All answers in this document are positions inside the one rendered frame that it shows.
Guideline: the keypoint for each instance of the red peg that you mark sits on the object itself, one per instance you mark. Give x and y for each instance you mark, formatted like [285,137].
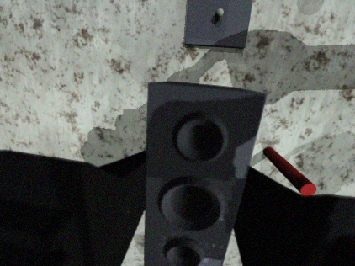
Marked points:
[296,178]

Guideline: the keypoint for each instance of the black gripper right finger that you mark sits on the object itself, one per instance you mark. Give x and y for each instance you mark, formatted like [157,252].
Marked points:
[276,226]

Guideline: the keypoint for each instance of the dark grey plate with holes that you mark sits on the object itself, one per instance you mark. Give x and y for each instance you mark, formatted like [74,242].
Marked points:
[199,144]

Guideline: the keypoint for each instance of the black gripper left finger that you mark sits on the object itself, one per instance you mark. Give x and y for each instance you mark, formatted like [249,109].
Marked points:
[108,201]

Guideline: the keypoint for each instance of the dark grey base plate with two pins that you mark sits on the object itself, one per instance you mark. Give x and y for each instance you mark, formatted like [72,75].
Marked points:
[218,23]

